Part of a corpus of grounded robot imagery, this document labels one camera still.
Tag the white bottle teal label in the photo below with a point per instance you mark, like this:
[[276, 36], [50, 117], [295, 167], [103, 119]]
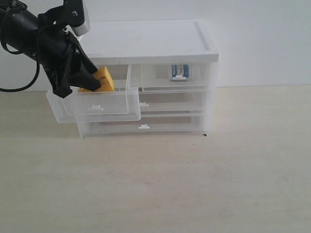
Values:
[[183, 72]]

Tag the yellow cheese wedge toy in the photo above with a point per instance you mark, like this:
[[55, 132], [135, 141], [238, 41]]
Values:
[[105, 78]]

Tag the middle wide clear drawer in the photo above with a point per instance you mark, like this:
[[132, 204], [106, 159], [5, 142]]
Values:
[[172, 101]]

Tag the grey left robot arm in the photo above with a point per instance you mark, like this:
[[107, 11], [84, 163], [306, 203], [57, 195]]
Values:
[[19, 33]]

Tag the wide clear drawer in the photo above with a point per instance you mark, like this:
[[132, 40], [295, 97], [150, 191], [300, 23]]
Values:
[[172, 101], [161, 123]]

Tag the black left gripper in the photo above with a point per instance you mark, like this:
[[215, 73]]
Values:
[[61, 55]]

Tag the white plastic drawer cabinet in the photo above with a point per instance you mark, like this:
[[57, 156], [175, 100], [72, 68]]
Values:
[[156, 42]]

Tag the bottom wide clear drawer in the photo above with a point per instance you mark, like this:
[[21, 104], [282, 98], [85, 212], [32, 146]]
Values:
[[161, 123]]

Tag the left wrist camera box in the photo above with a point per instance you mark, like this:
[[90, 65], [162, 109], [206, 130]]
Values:
[[76, 16]]

